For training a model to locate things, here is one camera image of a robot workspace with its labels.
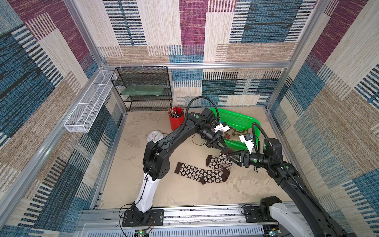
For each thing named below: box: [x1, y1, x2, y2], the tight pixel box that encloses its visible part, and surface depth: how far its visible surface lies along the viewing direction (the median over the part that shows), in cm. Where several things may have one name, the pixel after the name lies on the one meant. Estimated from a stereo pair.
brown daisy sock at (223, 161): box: [205, 150, 233, 176], surface depth 81 cm
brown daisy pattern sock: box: [174, 161, 225, 185], surface depth 89 cm
